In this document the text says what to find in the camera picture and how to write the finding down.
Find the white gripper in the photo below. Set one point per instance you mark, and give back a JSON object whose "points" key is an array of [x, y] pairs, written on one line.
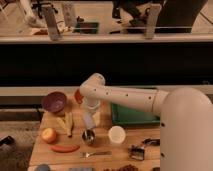
{"points": [[91, 105]]}

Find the light blue towel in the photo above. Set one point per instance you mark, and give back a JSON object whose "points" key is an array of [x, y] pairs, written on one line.
{"points": [[89, 120]]}

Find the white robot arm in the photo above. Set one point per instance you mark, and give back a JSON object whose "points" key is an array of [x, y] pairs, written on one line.
{"points": [[186, 120]]}

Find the orange bowl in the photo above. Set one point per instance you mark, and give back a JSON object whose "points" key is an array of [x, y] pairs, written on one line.
{"points": [[78, 97]]}

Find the purple bowl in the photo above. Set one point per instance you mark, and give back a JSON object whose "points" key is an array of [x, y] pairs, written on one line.
{"points": [[54, 102]]}

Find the green plastic tray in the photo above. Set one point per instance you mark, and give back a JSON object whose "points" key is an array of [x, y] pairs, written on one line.
{"points": [[125, 116]]}

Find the small metal cup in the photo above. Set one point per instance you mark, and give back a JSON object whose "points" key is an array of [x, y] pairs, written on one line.
{"points": [[88, 137]]}

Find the yellow corn cob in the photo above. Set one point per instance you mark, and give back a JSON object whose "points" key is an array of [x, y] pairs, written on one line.
{"points": [[66, 123]]}

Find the white plastic cup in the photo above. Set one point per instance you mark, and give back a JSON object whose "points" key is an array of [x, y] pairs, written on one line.
{"points": [[116, 135]]}

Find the silver metal fork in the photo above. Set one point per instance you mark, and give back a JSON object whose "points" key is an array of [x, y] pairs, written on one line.
{"points": [[89, 154]]}

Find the red yellow apple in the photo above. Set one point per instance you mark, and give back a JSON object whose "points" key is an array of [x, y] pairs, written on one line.
{"points": [[49, 135]]}

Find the metal binder clip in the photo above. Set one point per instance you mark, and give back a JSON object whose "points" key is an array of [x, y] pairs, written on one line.
{"points": [[137, 152]]}

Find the brown snack pile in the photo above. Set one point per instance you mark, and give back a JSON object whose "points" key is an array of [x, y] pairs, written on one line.
{"points": [[124, 168]]}

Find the green bin in background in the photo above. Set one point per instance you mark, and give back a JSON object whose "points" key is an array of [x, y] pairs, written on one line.
{"points": [[87, 27]]}

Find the blue round object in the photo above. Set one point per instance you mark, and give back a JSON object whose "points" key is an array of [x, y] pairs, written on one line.
{"points": [[42, 167]]}

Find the dark brown block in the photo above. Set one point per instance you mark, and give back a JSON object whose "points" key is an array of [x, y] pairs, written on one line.
{"points": [[156, 169]]}

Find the left metal bracket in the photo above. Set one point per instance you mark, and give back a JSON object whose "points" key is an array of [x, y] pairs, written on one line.
{"points": [[53, 31]]}

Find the metal bracket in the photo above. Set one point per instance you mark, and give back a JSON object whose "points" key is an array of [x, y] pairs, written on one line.
{"points": [[152, 20], [53, 31]]}

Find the right metal bracket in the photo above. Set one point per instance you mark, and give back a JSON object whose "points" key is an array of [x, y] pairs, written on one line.
{"points": [[152, 20]]}

